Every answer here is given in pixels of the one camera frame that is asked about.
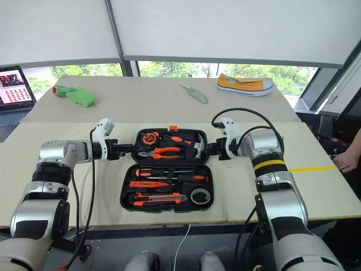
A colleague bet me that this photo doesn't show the thin white cable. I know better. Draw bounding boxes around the thin white cable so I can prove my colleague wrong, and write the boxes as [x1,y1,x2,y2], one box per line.
[173,224,192,271]

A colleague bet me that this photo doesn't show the silver claw hammer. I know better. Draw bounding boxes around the silver claw hammer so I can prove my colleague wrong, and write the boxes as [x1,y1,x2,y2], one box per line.
[184,133,209,159]

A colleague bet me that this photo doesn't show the open laptop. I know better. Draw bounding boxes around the open laptop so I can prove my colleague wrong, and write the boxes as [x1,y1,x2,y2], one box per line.
[0,65,38,142]

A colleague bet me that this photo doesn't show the grey window frame post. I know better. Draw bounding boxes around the grey window frame post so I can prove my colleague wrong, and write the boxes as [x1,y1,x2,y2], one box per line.
[104,0,140,77]

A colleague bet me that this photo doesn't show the white roller blind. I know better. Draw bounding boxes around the white roller blind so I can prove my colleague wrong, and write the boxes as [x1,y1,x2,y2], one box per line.
[109,0,361,68]
[0,0,124,66]

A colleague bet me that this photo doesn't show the black tool case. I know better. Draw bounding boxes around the black tool case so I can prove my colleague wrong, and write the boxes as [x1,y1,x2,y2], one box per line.
[120,124,214,214]

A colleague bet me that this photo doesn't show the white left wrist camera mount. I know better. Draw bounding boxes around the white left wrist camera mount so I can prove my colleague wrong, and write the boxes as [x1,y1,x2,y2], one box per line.
[90,117,116,162]

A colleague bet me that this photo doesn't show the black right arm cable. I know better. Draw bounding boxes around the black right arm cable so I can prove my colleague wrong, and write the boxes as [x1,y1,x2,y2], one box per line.
[211,107,285,271]

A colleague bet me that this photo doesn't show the orange black utility knife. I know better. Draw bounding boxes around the orange black utility knife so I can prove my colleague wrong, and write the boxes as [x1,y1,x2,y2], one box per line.
[133,192,188,206]

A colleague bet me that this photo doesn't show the bare person hand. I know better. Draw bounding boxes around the bare person hand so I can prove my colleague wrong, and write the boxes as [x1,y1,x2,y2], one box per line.
[332,152,359,173]

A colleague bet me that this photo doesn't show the orange handled pliers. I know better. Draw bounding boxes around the orange handled pliers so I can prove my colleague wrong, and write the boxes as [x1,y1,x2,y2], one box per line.
[138,146,182,161]

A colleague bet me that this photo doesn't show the black tape roll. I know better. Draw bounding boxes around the black tape roll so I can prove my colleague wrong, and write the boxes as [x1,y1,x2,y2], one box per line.
[189,188,212,204]

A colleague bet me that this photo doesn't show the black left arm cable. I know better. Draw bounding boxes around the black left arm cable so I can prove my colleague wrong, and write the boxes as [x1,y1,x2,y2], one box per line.
[63,128,98,271]

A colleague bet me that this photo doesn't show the silver left robot leg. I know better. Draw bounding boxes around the silver left robot leg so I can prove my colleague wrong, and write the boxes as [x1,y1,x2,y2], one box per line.
[124,251,160,271]

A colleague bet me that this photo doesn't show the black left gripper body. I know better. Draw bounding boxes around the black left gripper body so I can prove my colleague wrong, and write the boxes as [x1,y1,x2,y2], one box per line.
[105,138,126,163]

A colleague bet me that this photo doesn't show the yellow canvas sneaker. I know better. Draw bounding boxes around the yellow canvas sneaker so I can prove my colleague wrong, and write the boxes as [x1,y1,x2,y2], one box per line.
[216,72,274,98]

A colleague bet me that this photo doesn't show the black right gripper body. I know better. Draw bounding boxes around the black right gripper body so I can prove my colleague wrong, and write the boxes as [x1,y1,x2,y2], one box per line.
[215,138,230,161]

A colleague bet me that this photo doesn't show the orange black tape measure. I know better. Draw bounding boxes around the orange black tape measure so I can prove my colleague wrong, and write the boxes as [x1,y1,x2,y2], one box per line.
[140,132,161,145]

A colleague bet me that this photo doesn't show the yellow tape strip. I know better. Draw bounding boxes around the yellow tape strip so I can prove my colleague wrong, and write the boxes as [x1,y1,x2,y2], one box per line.
[287,165,338,173]

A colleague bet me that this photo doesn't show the orange voltage tester pen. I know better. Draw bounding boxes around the orange voltage tester pen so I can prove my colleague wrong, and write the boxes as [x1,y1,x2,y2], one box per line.
[129,180,171,189]

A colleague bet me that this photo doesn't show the green red plush toy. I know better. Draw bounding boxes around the green red plush toy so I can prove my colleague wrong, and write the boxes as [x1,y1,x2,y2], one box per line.
[52,84,77,98]

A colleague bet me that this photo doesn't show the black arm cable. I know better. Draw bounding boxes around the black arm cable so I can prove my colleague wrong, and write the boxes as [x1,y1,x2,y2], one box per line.
[211,107,285,271]
[63,128,98,271]

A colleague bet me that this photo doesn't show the pale green trowel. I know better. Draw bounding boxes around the pale green trowel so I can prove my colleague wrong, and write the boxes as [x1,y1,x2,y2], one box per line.
[179,81,209,104]

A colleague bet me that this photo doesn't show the bright green cloth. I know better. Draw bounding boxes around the bright green cloth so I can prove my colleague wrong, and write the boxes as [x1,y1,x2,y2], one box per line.
[66,88,97,108]

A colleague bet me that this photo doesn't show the black office chair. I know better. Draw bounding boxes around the black office chair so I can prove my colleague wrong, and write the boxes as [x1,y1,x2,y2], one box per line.
[317,95,361,153]

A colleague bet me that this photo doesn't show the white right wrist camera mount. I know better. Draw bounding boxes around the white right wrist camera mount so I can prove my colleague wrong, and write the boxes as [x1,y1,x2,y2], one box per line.
[217,117,241,161]

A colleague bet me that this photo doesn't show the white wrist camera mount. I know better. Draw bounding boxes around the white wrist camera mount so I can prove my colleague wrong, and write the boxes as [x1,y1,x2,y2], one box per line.
[90,117,116,162]
[217,117,241,161]

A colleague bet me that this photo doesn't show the stubby orange black screwdriver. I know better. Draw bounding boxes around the stubby orange black screwdriver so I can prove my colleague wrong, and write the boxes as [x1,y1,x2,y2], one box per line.
[162,134,193,147]

